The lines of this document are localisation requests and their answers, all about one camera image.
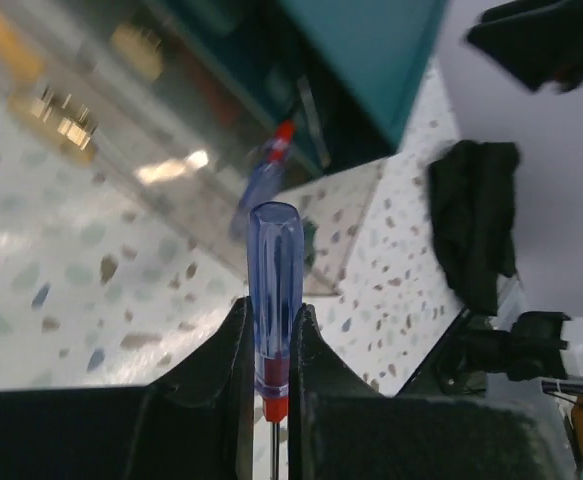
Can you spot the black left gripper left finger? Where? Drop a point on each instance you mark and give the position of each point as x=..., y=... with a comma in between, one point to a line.
x=194, y=422

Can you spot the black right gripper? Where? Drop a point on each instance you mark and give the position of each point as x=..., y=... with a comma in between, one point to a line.
x=536, y=42

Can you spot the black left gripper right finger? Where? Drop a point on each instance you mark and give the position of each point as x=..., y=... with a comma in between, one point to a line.
x=339, y=427

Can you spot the stubby green screwdriver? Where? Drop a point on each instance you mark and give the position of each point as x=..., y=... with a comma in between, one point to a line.
x=309, y=234

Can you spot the blue handled screwdriver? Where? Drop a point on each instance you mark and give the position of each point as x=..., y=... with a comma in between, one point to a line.
x=275, y=260

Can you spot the teal drawer box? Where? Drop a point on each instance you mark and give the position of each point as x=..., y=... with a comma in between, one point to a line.
x=346, y=72

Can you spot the clear plastic drawer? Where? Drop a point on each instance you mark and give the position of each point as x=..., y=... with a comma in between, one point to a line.
x=170, y=129

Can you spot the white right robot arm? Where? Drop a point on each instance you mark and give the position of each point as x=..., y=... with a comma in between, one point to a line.
x=537, y=344

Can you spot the black cloth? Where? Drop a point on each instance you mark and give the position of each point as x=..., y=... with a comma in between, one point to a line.
x=471, y=197

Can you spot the brass drawer knob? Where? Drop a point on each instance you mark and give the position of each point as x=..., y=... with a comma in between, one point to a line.
x=59, y=119

